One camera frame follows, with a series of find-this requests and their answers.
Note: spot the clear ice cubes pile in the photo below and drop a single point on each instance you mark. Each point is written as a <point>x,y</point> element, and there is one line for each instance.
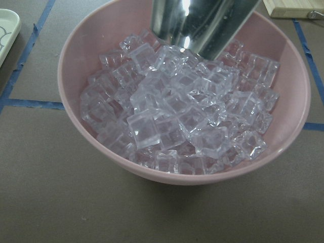
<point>167,109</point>

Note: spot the wooden cutting board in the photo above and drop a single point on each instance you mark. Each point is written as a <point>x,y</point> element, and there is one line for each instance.
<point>293,8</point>

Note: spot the cream bear tray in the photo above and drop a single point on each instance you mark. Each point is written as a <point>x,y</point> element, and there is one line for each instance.
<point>10,27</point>

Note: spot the blue tape grid lines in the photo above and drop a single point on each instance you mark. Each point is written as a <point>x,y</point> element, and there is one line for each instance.
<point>29,72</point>

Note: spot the pink bowl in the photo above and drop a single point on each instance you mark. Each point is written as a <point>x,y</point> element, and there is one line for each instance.
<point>107,25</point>

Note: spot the silver metal ice scoop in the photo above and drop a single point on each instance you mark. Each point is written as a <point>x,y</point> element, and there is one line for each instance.
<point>203,27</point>

